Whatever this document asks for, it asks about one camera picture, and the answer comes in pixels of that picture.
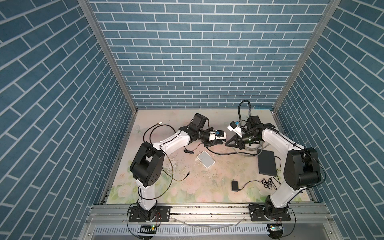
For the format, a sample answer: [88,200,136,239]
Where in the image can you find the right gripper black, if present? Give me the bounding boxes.
[224,132,259,150]

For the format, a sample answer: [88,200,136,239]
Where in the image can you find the dark grey network switch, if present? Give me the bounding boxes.
[258,150,277,177]

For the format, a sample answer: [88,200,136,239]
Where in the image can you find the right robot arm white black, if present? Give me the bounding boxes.
[226,126,322,222]

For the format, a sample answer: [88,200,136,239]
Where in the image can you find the black power adapter with plug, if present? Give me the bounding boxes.
[230,176,281,193]

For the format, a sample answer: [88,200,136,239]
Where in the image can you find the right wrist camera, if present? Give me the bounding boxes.
[227,121,243,137]

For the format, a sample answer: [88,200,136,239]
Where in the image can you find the white small router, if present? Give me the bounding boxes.
[197,151,215,169]

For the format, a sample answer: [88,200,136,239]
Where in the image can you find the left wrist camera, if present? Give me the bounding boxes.
[189,114,214,141]

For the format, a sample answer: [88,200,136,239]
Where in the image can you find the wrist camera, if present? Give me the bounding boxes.
[189,114,214,141]
[227,121,243,137]

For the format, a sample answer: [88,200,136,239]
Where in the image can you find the black adapter left side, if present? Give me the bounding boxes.
[162,169,191,182]

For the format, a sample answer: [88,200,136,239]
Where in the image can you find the long black cable loop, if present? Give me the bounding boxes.
[142,121,259,157]

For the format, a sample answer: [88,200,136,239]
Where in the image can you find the grey ethernet cable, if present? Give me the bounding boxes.
[236,140,271,157]

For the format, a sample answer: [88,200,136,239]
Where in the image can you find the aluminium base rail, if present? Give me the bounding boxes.
[80,202,342,240]

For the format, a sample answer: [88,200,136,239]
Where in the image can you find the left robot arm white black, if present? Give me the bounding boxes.
[130,126,226,222]

